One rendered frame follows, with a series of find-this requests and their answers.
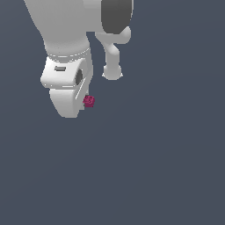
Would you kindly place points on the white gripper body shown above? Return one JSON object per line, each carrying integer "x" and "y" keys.
{"x": 66, "y": 102}

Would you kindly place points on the small magenta object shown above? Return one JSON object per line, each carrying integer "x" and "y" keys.
{"x": 89, "y": 101}

